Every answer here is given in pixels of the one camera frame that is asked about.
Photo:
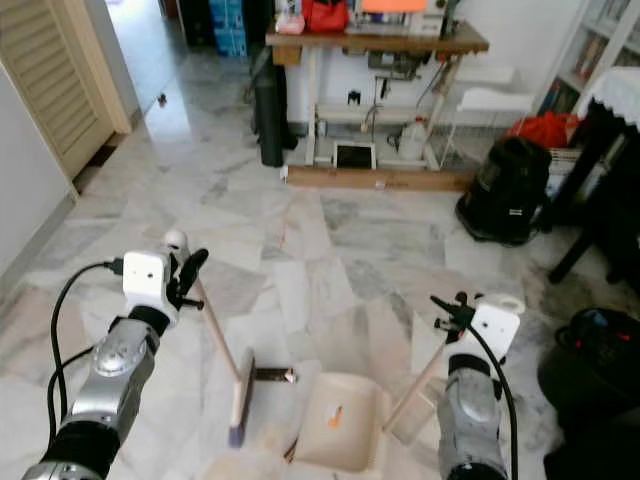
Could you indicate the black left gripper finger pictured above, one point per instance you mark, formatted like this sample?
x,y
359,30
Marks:
x,y
192,272

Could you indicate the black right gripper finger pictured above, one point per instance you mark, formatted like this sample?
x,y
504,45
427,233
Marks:
x,y
446,302
444,324

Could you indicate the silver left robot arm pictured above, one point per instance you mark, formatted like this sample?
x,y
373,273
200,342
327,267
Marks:
x,y
115,375

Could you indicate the long wooden floor plank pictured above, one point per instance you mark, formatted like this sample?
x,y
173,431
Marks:
x,y
380,178

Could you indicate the black vacuum cleaner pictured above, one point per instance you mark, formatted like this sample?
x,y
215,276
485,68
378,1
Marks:
x,y
505,190

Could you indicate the white plastic jug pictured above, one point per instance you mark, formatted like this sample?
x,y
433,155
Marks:
x,y
412,140

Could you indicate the white framed black pedal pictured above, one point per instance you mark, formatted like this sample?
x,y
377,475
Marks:
x,y
353,156

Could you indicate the small metal door stopper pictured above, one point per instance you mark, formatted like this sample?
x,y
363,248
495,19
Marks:
x,y
161,100

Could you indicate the tall black cylinder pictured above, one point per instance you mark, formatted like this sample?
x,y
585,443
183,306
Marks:
x,y
270,115

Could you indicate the dark wooden table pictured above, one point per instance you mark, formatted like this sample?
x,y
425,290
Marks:
x,y
605,190

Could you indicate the red plastic bag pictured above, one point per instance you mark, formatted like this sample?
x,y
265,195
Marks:
x,y
545,130

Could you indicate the white plastic tray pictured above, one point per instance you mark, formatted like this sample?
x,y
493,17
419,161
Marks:
x,y
495,98

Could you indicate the beige louvred wooden door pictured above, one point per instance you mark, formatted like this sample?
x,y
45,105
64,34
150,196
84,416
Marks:
x,y
60,80

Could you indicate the black sewing table motor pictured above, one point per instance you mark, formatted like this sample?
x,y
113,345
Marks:
x,y
390,62

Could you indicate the blue carton stack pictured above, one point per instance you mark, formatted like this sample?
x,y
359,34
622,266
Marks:
x,y
228,25

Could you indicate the black cabinet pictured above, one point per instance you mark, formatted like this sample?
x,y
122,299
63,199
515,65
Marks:
x,y
192,20

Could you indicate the white lace tablecloth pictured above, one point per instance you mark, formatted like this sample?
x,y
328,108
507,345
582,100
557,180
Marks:
x,y
615,95

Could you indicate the small pink pouch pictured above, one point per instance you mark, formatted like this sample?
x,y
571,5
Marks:
x,y
290,22

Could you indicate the wooden topped sewing table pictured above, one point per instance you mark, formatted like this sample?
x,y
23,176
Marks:
x,y
380,41

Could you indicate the white sewing machine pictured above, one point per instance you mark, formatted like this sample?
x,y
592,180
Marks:
x,y
435,22

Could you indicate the white bookshelf with books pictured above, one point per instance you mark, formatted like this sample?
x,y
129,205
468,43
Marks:
x,y
585,50

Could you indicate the red fabric bag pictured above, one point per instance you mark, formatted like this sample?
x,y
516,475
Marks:
x,y
325,13

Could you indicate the orange cover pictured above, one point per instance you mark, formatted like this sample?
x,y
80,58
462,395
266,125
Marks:
x,y
393,4

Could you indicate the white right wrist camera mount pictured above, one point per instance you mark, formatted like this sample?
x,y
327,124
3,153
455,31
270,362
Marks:
x,y
495,328

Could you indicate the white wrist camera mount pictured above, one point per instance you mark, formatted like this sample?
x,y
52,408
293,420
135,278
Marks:
x,y
147,280
495,328

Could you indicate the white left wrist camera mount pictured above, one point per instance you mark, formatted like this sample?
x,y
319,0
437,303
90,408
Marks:
x,y
147,280

